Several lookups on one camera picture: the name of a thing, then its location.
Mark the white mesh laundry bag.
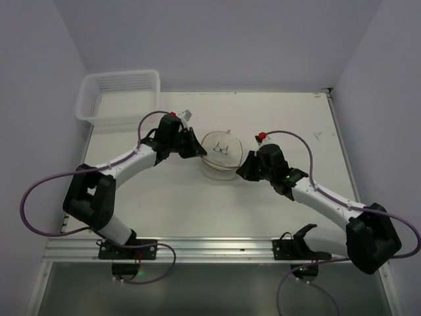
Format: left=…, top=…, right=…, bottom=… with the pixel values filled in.
left=201, top=130, right=243, bottom=181

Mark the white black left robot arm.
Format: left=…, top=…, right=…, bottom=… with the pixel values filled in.
left=63, top=114, right=207, bottom=248

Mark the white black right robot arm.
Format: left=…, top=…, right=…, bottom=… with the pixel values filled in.
left=236, top=144, right=402, bottom=275

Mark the white plastic basket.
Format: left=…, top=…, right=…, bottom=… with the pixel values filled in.
left=76, top=70, right=161, bottom=126

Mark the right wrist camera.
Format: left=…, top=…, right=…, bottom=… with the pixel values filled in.
left=255, top=132, right=274, bottom=148

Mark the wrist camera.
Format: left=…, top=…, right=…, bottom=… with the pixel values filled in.
left=170, top=110, right=192, bottom=128
left=255, top=132, right=274, bottom=148

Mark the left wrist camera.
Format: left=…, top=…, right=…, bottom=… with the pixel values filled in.
left=170, top=110, right=192, bottom=128

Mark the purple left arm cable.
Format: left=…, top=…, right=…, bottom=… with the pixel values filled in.
left=19, top=111, right=177, bottom=284

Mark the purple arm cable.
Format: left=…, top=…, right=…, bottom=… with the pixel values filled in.
left=19, top=111, right=177, bottom=284
left=266, top=130, right=421, bottom=316

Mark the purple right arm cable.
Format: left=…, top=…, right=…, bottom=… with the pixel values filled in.
left=266, top=130, right=421, bottom=316

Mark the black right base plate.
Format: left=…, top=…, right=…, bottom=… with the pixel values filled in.
left=272, top=224, right=332, bottom=261

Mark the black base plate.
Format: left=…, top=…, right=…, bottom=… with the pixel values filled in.
left=96, top=239, right=157, bottom=260
left=272, top=224, right=332, bottom=261

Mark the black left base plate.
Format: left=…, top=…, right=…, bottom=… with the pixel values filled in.
left=96, top=239, right=157, bottom=260

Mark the aluminium mounting rail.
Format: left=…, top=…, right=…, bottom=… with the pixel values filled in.
left=41, top=235, right=362, bottom=264

